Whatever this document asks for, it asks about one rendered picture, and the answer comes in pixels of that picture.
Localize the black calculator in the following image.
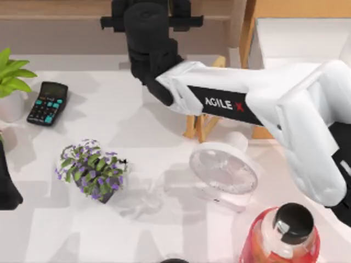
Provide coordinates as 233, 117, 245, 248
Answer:
26, 81, 69, 128

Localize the green plant in white pot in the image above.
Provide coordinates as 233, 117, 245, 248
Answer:
0, 48, 38, 123

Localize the wooden stand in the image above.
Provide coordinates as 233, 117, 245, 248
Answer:
183, 55, 275, 144

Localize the white small fan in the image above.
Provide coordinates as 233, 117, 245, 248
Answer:
188, 131, 260, 214

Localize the red bottle with black cap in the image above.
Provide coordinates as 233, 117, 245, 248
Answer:
237, 202, 321, 263

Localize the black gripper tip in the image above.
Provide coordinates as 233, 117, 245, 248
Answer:
0, 141, 24, 211

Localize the wooden cabinet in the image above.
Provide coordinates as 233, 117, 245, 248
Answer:
240, 0, 351, 70

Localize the purple flower plant in pot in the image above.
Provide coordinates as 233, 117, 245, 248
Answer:
54, 138, 130, 204

